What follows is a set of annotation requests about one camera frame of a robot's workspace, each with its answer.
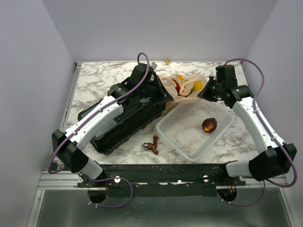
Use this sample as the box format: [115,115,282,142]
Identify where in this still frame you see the red fake cherry tomatoes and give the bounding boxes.
[172,79,183,96]

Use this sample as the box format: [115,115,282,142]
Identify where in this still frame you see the yellow orange fake fruit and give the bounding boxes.
[191,81,203,92]

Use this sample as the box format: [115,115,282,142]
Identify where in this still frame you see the black plastic toolbox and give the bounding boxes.
[90,95,166,155]

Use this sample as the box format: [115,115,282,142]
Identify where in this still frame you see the purple cable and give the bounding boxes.
[48,52,150,209]
[216,58,298,206]

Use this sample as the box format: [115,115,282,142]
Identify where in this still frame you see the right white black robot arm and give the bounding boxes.
[198,65,297,185]

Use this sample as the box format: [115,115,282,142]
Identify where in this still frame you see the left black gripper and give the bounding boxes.
[139,76,174,105]

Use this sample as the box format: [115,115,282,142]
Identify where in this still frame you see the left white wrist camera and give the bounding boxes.
[151,62,158,70]

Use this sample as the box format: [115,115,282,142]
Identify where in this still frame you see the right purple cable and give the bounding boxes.
[216,58,298,206]

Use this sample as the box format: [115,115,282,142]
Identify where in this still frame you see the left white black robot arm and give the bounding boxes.
[52,63,173,187]

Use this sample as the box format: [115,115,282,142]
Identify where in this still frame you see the clear plastic basket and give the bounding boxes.
[156,99,233,162]

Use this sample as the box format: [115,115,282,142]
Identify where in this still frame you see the dark red fake plum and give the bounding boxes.
[202,118,217,133]

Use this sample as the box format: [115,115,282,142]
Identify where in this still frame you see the aluminium mounting rail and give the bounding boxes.
[37,171,288,190]

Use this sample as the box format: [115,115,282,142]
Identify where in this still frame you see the orange plastic bag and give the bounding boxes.
[160,74,207,110]

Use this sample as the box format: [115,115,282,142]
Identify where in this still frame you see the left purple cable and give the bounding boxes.
[48,52,150,209]

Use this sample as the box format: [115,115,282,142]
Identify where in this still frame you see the brown metal faucet tap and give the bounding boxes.
[143,134,159,155]

